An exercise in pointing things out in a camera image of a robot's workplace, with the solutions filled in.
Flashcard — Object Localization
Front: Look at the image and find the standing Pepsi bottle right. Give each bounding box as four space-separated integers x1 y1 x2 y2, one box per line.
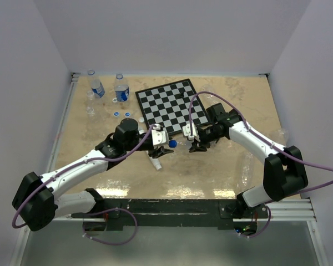
114 73 129 107

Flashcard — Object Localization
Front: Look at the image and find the standing Pepsi bottle left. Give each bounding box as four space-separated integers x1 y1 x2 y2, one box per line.
87 69 105 98

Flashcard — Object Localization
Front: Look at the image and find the clear bottle lying front right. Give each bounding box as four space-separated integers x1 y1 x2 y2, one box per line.
239 152 254 190

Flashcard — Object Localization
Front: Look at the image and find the clear unlabelled plastic bottle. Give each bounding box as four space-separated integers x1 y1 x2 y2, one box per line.
86 106 95 117

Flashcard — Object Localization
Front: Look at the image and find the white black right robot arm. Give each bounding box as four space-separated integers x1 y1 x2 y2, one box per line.
182 104 308 218

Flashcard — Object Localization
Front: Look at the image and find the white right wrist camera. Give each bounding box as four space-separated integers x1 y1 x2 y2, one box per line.
182 122 199 141

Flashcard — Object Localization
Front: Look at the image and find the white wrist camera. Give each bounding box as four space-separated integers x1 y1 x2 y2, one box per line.
182 122 199 141
151 124 166 147

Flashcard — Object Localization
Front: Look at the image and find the black toy microphone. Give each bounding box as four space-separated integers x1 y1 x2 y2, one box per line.
229 109 239 116

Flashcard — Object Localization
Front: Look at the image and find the clear bottle without label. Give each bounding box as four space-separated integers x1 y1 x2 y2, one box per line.
200 84 219 106

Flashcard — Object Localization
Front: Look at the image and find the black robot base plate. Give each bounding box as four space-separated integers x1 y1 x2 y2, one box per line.
72 198 268 231

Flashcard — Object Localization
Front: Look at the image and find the white toy microphone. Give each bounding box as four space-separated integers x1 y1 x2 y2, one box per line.
147 154 162 171

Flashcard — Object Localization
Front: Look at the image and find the crushed clear bottle far right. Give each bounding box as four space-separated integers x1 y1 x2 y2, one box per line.
269 128 289 146

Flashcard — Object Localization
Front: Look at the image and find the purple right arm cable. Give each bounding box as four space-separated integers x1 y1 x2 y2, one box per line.
188 91 333 199

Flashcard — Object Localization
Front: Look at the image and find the blue cap of Pepsi bottle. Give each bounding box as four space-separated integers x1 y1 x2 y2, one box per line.
169 140 177 148

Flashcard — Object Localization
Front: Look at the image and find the small clear bottle near wall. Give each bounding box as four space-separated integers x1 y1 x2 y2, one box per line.
86 90 96 106

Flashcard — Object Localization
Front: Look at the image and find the standing pepsi bottle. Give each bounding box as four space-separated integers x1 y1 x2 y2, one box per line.
87 69 105 98
114 73 129 107

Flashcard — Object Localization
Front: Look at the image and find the black and silver chessboard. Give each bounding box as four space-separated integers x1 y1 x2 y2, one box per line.
135 79 211 136

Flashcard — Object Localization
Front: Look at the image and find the Pepsi labelled bottle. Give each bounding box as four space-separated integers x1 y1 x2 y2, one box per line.
176 138 192 150

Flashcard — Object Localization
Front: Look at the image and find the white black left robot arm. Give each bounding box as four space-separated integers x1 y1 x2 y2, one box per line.
12 118 177 231

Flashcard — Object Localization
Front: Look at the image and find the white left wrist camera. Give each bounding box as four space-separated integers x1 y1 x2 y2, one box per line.
151 124 166 147

